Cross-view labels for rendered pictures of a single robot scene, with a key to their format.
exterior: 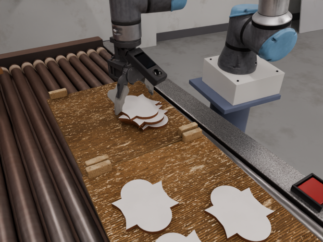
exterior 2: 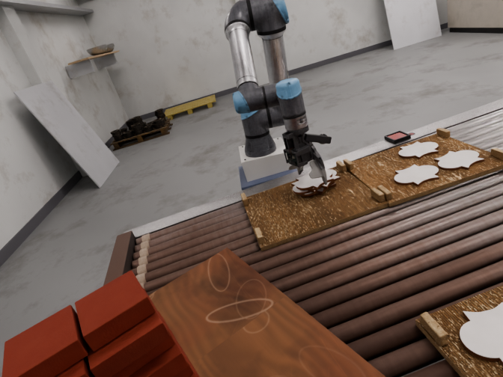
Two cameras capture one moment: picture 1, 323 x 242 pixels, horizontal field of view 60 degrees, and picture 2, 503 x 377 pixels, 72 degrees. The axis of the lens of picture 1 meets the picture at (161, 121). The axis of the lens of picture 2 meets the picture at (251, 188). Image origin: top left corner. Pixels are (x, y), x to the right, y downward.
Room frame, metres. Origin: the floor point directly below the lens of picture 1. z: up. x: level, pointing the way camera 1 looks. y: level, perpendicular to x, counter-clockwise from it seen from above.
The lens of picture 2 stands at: (0.42, 1.14, 1.53)
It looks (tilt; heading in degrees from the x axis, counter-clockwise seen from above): 25 degrees down; 297
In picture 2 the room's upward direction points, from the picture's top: 17 degrees counter-clockwise
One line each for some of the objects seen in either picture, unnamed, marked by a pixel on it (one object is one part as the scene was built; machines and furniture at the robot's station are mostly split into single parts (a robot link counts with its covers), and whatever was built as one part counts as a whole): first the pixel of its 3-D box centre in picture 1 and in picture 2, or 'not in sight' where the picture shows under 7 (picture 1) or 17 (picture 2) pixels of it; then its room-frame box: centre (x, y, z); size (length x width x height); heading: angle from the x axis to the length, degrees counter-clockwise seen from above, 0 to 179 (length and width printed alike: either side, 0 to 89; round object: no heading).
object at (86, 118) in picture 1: (117, 115); (306, 202); (0.73, 0.14, 0.93); 0.41 x 0.35 x 0.02; 30
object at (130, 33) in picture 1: (126, 30); (296, 122); (0.72, 0.09, 1.20); 0.08 x 0.08 x 0.05
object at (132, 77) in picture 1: (127, 59); (299, 145); (0.73, 0.09, 1.12); 0.09 x 0.08 x 0.12; 49
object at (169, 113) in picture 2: not in sight; (190, 107); (4.93, -6.02, 0.06); 1.31 x 0.90 x 0.12; 24
